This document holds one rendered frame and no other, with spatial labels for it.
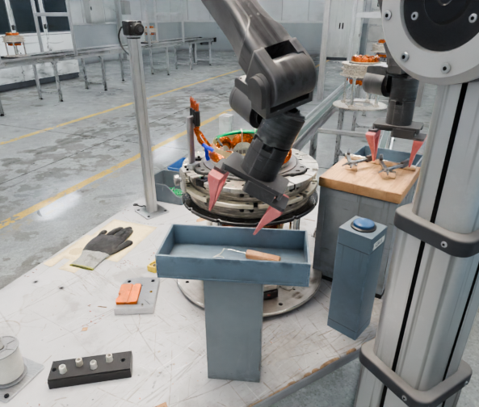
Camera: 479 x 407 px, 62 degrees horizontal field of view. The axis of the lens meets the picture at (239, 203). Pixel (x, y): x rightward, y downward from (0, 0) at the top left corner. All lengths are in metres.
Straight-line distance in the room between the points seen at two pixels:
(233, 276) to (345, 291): 0.31
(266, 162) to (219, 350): 0.37
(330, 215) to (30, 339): 0.73
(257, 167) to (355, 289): 0.38
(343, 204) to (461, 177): 0.49
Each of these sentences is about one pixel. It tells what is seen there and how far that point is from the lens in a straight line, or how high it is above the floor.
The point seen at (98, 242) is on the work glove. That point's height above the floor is 0.80.
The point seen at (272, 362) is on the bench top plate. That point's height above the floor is 0.78.
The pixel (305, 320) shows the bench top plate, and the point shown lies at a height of 0.78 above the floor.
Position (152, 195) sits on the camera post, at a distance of 1.41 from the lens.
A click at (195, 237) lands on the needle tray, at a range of 0.75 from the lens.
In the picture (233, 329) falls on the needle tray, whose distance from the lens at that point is 0.74.
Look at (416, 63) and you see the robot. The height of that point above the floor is 1.37.
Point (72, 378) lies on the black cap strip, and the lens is 0.87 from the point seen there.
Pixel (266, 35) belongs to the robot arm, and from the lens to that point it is 0.55.
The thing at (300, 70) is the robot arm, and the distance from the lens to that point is 0.53.
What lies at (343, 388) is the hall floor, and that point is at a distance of 1.89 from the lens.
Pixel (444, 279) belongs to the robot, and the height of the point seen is 1.12.
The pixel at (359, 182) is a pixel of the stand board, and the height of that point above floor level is 1.07.
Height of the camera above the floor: 1.42
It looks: 26 degrees down
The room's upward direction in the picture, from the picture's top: straight up
